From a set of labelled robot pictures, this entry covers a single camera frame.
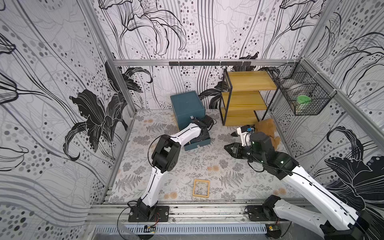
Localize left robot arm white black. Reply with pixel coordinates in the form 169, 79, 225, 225
137, 115, 217, 211

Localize aluminium rail frame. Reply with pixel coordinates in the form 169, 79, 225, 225
86, 201, 334, 225

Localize black wire basket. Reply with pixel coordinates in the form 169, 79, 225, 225
274, 63, 332, 116

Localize white bowl in basket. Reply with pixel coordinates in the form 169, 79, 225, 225
288, 84, 306, 92

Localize brown teddy bear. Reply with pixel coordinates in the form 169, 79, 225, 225
255, 119, 281, 150

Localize teal top drawer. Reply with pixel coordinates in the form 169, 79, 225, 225
177, 109, 206, 124

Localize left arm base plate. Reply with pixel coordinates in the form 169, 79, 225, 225
128, 206, 170, 223

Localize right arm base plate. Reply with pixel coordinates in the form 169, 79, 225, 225
245, 205, 287, 223

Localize green lid container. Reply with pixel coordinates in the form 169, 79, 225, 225
296, 95, 312, 110

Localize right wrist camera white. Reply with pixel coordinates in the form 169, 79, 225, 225
237, 125, 255, 147

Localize yellow brooch box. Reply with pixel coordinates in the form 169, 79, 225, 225
193, 179, 210, 198

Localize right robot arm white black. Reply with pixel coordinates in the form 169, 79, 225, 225
224, 132, 373, 240

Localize yellow black shelf rack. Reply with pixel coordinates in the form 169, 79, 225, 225
219, 68, 278, 126

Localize white slotted cable duct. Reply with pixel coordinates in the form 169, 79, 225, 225
95, 224, 267, 235

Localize black bar on wall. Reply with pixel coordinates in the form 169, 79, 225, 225
169, 61, 252, 67

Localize teal drawer cabinet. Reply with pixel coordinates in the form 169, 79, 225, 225
171, 91, 206, 130

